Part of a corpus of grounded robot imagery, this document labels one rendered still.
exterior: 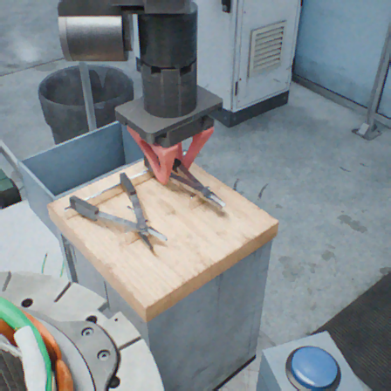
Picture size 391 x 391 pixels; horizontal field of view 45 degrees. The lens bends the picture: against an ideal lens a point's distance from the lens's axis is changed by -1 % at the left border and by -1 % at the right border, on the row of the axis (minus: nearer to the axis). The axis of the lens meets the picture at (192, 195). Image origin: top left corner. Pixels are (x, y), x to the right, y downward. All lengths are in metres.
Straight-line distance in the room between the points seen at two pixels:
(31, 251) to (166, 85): 0.56
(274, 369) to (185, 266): 0.13
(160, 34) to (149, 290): 0.24
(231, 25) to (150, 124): 2.04
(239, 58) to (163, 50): 2.14
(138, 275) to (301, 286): 1.46
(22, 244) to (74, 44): 0.58
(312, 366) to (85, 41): 0.36
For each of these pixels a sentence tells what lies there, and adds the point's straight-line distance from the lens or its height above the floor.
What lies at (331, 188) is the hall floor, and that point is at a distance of 2.39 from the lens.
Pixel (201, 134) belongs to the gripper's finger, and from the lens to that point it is 0.52.
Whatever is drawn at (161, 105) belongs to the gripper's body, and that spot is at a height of 1.20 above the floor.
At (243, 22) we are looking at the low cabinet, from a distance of 2.53.
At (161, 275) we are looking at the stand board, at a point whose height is 1.06.
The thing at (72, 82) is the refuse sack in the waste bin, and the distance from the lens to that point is 2.20.
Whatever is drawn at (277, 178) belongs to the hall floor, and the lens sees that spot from 2.40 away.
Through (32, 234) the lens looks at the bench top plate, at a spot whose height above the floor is 0.78.
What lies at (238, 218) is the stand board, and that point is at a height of 1.06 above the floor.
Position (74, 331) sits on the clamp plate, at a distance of 0.42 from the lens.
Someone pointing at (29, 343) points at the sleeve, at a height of 1.16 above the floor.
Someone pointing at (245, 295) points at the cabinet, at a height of 0.96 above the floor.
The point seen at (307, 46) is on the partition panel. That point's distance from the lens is 3.00.
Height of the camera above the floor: 1.43
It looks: 39 degrees down
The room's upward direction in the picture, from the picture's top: straight up
